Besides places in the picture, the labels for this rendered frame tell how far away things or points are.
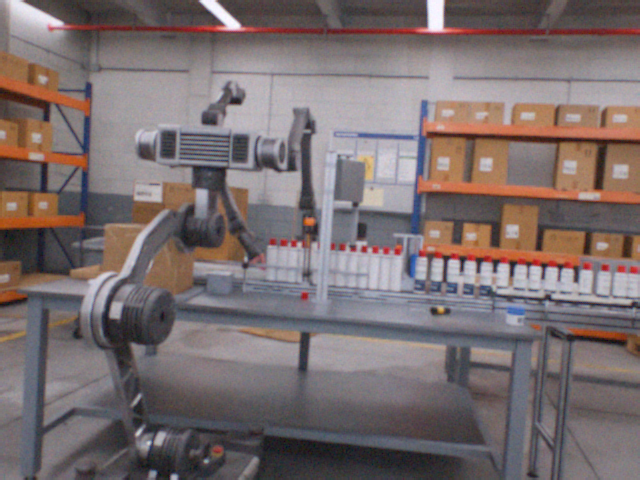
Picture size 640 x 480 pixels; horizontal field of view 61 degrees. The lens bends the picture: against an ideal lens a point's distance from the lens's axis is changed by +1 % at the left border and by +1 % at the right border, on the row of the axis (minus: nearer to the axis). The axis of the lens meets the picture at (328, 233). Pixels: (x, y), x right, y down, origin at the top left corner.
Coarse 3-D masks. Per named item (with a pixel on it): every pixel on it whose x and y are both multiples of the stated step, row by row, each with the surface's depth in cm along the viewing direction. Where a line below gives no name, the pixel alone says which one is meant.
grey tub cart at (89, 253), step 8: (80, 232) 434; (80, 240) 436; (88, 240) 483; (96, 240) 502; (104, 240) 516; (80, 248) 437; (88, 248) 440; (96, 248) 441; (104, 248) 442; (80, 256) 440; (88, 256) 445; (96, 256) 445; (80, 264) 442; (88, 264) 446; (96, 264) 446; (80, 312) 446; (80, 328) 451; (80, 336) 453
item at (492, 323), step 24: (216, 264) 346; (24, 288) 225; (48, 288) 229; (72, 288) 232; (240, 312) 215; (264, 312) 214; (288, 312) 213; (312, 312) 216; (336, 312) 220; (360, 312) 223; (384, 312) 227; (408, 312) 231; (456, 312) 239; (480, 312) 244; (504, 336) 206; (528, 336) 205
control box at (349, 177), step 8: (336, 160) 239; (344, 160) 237; (352, 160) 241; (336, 168) 239; (344, 168) 238; (352, 168) 242; (360, 168) 246; (336, 176) 239; (344, 176) 238; (352, 176) 242; (360, 176) 247; (336, 184) 239; (344, 184) 239; (352, 184) 243; (360, 184) 247; (336, 192) 239; (344, 192) 239; (352, 192) 243; (360, 192) 248; (336, 200) 239; (344, 200) 240; (352, 200) 244; (360, 200) 249
